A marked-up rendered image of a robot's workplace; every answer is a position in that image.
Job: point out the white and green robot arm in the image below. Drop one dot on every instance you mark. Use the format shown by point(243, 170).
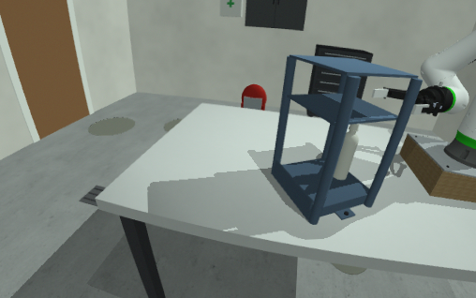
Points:
point(440, 71)

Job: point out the blue metal shelving unit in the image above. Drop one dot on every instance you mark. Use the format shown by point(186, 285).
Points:
point(315, 176)

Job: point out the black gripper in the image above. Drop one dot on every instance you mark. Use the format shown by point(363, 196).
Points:
point(425, 106)

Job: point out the white plastic bottle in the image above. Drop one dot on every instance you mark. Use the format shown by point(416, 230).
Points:
point(347, 153)

